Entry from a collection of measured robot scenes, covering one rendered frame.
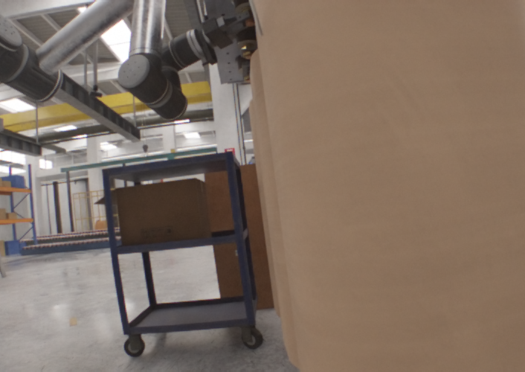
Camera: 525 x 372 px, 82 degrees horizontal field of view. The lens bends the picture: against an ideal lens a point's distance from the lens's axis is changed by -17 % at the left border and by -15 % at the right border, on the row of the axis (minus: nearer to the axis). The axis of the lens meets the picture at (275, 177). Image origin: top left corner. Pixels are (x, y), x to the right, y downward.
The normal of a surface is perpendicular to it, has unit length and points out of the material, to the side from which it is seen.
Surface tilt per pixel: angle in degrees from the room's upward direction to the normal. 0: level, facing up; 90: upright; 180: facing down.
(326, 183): 90
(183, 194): 90
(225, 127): 90
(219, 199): 90
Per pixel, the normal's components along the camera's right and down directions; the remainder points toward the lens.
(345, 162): -0.53, 0.00
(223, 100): 0.07, -0.08
